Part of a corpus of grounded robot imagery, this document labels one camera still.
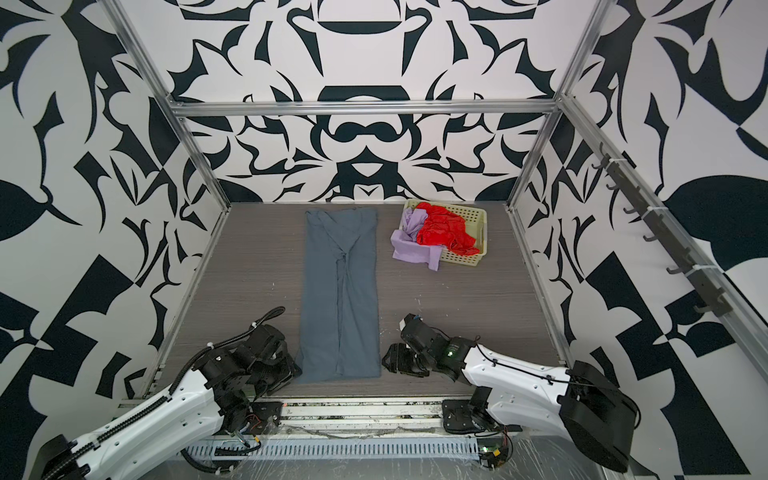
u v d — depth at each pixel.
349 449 0.71
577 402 0.43
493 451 0.71
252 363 0.62
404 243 1.01
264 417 0.73
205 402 0.54
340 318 0.90
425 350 0.63
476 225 1.12
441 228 1.00
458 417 0.74
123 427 0.46
